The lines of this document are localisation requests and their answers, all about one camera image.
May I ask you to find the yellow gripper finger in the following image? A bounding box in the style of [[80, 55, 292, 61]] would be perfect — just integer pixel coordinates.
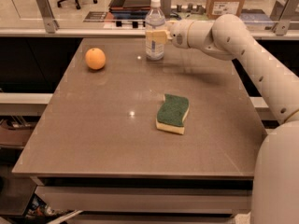
[[145, 30, 171, 44]]

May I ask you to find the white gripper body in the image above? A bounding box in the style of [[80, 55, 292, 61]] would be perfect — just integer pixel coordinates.
[[170, 20, 199, 49]]

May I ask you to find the clear blue-label plastic bottle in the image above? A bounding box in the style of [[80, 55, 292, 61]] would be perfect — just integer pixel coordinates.
[[145, 0, 165, 61]]

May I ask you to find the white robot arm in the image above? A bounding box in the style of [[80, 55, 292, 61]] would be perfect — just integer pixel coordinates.
[[146, 14, 299, 224]]

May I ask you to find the cardboard box with label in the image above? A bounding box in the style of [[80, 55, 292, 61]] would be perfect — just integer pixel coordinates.
[[205, 0, 250, 21]]

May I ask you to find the orange fruit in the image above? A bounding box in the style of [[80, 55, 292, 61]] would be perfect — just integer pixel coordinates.
[[85, 48, 106, 70]]

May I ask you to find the green and yellow sponge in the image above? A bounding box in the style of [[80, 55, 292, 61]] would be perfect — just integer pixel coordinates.
[[156, 93, 190, 134]]

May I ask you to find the right metal glass bracket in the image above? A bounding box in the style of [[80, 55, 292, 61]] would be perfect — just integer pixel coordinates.
[[273, 0, 299, 35]]

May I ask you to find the left metal glass bracket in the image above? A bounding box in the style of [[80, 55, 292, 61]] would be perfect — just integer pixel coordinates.
[[36, 0, 59, 34]]

